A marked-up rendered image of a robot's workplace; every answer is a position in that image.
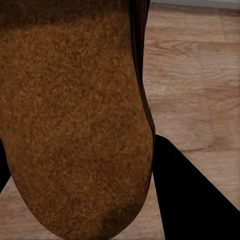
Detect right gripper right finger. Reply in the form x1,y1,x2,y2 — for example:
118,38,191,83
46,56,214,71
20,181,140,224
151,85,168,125
152,134,240,240

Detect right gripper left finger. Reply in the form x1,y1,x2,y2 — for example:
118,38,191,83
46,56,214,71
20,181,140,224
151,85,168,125
0,138,11,194

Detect sandal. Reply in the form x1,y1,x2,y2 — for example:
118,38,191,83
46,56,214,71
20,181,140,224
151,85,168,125
0,0,156,240

